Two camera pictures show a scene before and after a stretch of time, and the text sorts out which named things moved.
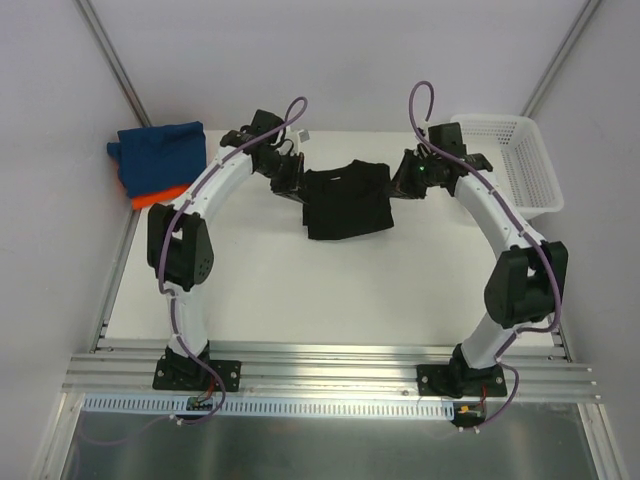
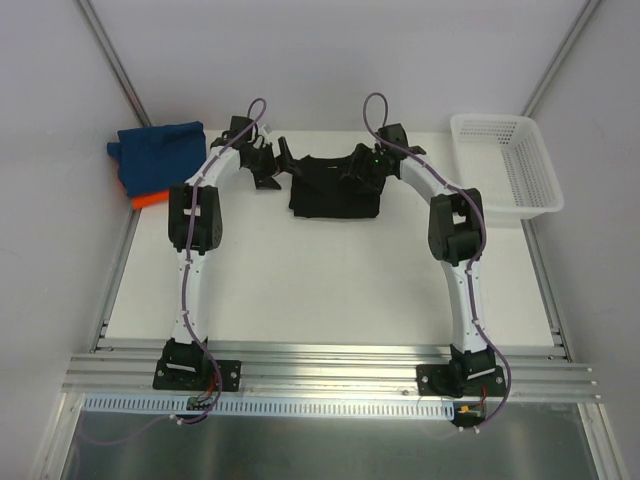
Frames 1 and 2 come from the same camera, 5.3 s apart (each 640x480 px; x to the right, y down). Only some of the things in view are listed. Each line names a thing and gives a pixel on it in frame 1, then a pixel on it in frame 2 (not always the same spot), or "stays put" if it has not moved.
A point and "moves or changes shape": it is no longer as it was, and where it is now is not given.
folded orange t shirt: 146,202 stays put
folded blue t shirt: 158,158 stays put
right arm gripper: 405,179 → 361,163
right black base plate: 445,380 stays put
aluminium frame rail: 320,370 stays put
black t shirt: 347,200 moves or changes shape
